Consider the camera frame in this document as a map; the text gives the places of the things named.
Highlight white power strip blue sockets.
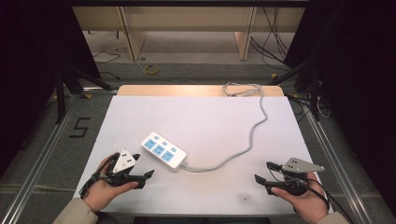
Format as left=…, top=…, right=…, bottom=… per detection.
left=140, top=131, right=188, bottom=173

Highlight thin black floor cable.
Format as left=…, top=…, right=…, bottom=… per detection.
left=92, top=49, right=122, bottom=81

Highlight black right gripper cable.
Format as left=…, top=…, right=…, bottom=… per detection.
left=307, top=177, right=357, bottom=224

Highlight black curtain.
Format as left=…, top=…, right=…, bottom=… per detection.
left=284, top=0, right=396, bottom=216
left=0, top=0, right=102, bottom=175

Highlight aluminium floor rail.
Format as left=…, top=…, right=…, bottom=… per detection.
left=303, top=106, right=376, bottom=224
left=0, top=92, right=79, bottom=224

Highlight white table mat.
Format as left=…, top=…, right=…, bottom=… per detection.
left=73, top=94, right=334, bottom=217

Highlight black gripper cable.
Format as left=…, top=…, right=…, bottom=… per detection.
left=78, top=152, right=120, bottom=200
left=307, top=177, right=357, bottom=224

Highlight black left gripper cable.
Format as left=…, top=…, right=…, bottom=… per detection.
left=78, top=152, right=120, bottom=200

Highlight person's left hand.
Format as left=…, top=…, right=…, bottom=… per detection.
left=83, top=152, right=140, bottom=215

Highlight person's right hand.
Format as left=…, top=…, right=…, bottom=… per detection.
left=270, top=172, right=331, bottom=224

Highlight yellow-green tape roll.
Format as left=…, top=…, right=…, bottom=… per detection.
left=144, top=63, right=161, bottom=76

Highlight grey power strip cable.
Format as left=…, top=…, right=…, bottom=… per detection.
left=181, top=81, right=270, bottom=174

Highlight black metal stand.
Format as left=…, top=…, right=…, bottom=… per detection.
left=54, top=60, right=115, bottom=125
left=266, top=57, right=322, bottom=122

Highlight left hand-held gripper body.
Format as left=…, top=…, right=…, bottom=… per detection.
left=105, top=148, right=147, bottom=189

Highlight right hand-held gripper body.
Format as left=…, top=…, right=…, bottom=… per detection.
left=265, top=157, right=326, bottom=197

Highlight light wooden desk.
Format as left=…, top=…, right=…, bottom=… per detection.
left=72, top=6, right=306, bottom=63

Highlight bundle of black cables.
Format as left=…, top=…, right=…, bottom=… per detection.
left=249, top=7, right=292, bottom=67

